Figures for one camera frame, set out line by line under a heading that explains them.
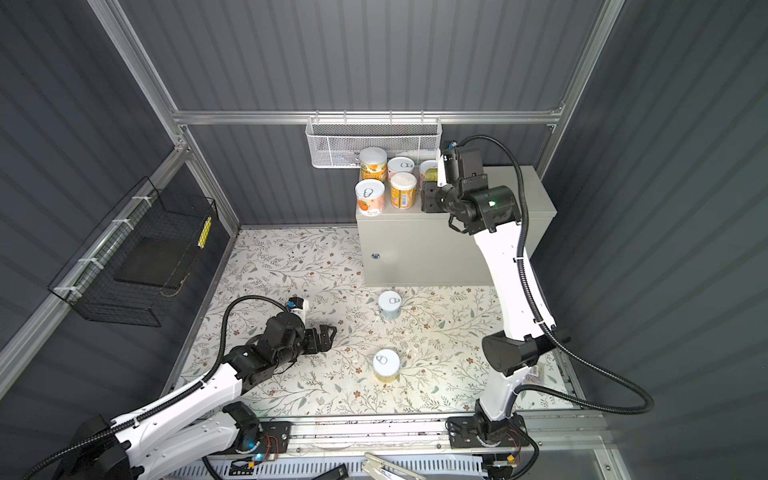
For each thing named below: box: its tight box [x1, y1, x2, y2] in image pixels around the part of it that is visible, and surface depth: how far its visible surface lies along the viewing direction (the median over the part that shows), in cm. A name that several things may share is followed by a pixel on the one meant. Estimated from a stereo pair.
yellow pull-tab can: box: [373, 349, 401, 383], surface depth 82 cm
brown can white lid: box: [390, 172, 418, 210], surface depth 75 cm
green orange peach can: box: [358, 147, 388, 181], surface depth 81 cm
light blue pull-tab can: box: [378, 290, 402, 320], surface depth 94 cm
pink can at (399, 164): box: [387, 156, 415, 179], surface depth 82 cm
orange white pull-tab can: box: [355, 178, 385, 217], surface depth 75 cm
